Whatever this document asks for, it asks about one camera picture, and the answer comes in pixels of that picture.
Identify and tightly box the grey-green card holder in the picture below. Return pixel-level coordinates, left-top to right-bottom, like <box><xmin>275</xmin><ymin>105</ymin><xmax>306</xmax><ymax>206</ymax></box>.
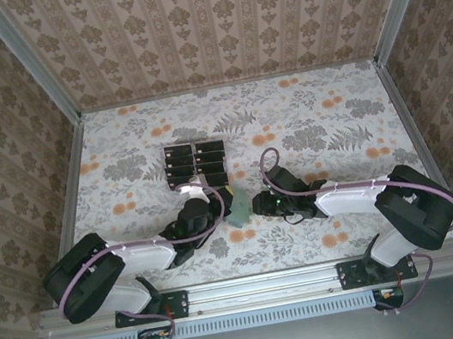
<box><xmin>223</xmin><ymin>186</ymin><xmax>256</xmax><ymax>227</ymax></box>

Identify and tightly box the clear acrylic card stand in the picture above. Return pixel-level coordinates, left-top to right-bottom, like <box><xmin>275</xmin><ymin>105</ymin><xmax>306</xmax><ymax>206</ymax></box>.
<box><xmin>159</xmin><ymin>134</ymin><xmax>233</xmax><ymax>196</ymax></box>

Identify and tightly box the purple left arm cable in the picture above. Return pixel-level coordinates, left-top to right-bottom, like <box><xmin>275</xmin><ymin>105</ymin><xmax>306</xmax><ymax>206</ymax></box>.
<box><xmin>41</xmin><ymin>181</ymin><xmax>256</xmax><ymax>339</ymax></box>

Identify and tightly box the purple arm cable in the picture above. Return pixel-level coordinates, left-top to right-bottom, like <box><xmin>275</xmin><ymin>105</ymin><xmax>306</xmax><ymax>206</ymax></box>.
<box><xmin>41</xmin><ymin>181</ymin><xmax>256</xmax><ymax>339</ymax></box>
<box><xmin>257</xmin><ymin>118</ymin><xmax>453</xmax><ymax>335</ymax></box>

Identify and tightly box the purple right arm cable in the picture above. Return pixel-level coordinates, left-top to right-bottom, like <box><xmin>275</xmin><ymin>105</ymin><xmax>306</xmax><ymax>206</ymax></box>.
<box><xmin>257</xmin><ymin>118</ymin><xmax>453</xmax><ymax>335</ymax></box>

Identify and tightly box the aluminium mounting rail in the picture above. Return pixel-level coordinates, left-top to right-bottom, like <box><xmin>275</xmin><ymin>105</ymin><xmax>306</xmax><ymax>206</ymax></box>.
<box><xmin>36</xmin><ymin>239</ymin><xmax>453</xmax><ymax>339</ymax></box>

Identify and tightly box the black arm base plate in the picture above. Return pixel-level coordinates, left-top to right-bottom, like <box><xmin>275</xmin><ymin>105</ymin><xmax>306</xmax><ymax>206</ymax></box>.
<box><xmin>335</xmin><ymin>250</ymin><xmax>420</xmax><ymax>292</ymax></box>
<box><xmin>111</xmin><ymin>288</ymin><xmax>191</xmax><ymax>330</ymax></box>

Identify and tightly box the slotted grey cable duct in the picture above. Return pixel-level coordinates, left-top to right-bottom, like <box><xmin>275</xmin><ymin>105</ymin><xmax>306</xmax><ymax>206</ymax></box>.
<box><xmin>74</xmin><ymin>288</ymin><xmax>379</xmax><ymax>339</ymax></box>

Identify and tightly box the black controller board with wires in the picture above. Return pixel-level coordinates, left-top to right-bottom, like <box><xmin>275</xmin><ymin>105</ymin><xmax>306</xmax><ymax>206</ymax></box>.
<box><xmin>138</xmin><ymin>324</ymin><xmax>173</xmax><ymax>339</ymax></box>
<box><xmin>371</xmin><ymin>285</ymin><xmax>407</xmax><ymax>312</ymax></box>

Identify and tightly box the aluminium side rail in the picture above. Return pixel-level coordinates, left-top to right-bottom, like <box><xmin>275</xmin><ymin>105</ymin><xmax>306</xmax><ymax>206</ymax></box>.
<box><xmin>372</xmin><ymin>48</ymin><xmax>453</xmax><ymax>249</ymax></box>
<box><xmin>34</xmin><ymin>112</ymin><xmax>106</xmax><ymax>262</ymax></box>

